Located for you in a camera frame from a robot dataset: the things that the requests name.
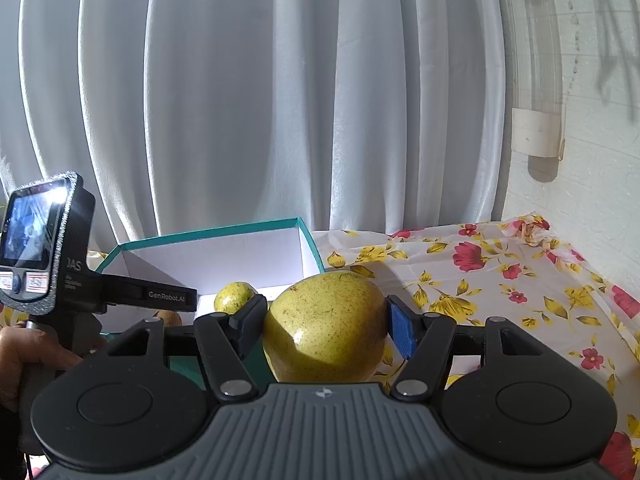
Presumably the person's left hand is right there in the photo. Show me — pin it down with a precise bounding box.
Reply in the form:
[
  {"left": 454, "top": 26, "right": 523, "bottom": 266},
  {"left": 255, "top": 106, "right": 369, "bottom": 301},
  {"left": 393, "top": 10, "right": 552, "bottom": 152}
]
[{"left": 0, "top": 326, "right": 82, "bottom": 411}]

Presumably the clear wall tube holder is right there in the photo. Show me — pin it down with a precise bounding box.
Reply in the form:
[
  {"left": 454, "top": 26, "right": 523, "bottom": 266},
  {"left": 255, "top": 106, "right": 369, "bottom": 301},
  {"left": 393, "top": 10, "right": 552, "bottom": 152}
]
[{"left": 500, "top": 0, "right": 565, "bottom": 160}]

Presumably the white curtain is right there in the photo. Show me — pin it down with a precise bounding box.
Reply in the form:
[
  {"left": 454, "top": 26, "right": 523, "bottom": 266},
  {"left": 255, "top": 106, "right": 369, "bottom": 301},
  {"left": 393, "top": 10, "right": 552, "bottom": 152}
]
[{"left": 1, "top": 0, "right": 506, "bottom": 252}]

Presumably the small brown kiwi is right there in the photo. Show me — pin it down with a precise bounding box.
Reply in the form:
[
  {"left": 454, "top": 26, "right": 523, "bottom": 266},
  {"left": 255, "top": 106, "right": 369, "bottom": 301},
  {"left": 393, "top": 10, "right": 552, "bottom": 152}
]
[{"left": 153, "top": 310, "right": 182, "bottom": 327}]

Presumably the floral plastic tablecloth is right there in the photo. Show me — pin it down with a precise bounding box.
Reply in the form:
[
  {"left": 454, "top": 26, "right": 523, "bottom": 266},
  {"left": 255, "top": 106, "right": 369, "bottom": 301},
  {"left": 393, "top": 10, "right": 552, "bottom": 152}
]
[{"left": 0, "top": 211, "right": 640, "bottom": 480}]

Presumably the teal cardboard box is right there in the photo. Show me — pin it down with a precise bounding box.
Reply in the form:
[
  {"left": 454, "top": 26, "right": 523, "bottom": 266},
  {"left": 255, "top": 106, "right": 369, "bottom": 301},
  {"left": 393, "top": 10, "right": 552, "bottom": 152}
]
[{"left": 96, "top": 218, "right": 324, "bottom": 325}]

